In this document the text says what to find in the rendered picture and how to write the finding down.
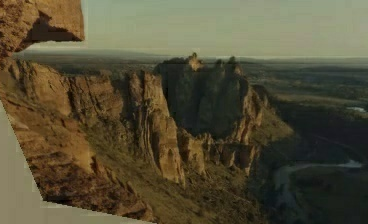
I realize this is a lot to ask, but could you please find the large glass window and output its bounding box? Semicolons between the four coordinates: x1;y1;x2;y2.
0;0;368;224

